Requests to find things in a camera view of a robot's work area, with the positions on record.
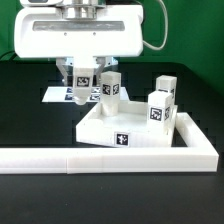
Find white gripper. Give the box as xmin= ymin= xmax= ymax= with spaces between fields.
xmin=14 ymin=5 xmax=143 ymax=86

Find white square tabletop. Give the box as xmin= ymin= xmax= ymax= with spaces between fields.
xmin=76 ymin=101 xmax=177 ymax=148

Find white sheet with AprilTags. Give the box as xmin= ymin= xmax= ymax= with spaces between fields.
xmin=41 ymin=86 xmax=129 ymax=103

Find white L-shaped obstacle fence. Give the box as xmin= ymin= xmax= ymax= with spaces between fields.
xmin=0 ymin=113 xmax=219 ymax=174

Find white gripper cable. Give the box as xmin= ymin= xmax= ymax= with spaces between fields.
xmin=136 ymin=0 xmax=169 ymax=52

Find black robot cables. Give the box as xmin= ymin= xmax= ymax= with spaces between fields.
xmin=0 ymin=49 xmax=18 ymax=62

